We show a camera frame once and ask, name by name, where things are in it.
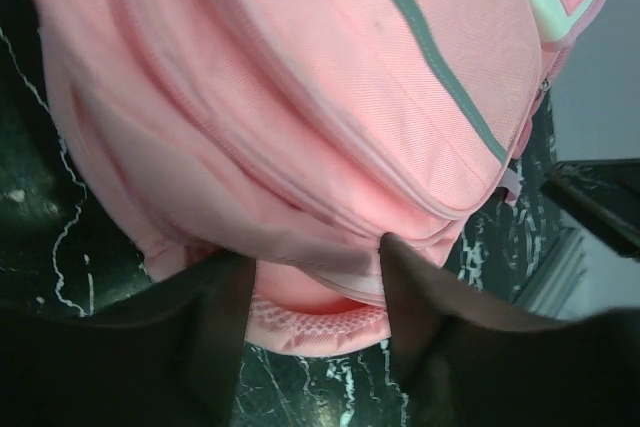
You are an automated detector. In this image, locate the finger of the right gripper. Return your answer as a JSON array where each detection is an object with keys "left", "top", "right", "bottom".
[{"left": 543, "top": 158, "right": 639, "bottom": 260}]

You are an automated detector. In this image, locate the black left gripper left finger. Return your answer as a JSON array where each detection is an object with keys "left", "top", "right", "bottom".
[{"left": 1, "top": 252, "right": 256, "bottom": 426}]

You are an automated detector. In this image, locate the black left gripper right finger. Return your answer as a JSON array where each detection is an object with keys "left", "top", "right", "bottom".
[{"left": 379, "top": 234, "right": 639, "bottom": 426}]

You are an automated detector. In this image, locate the pink school backpack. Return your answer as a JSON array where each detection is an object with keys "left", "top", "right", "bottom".
[{"left": 35, "top": 0, "right": 605, "bottom": 357}]

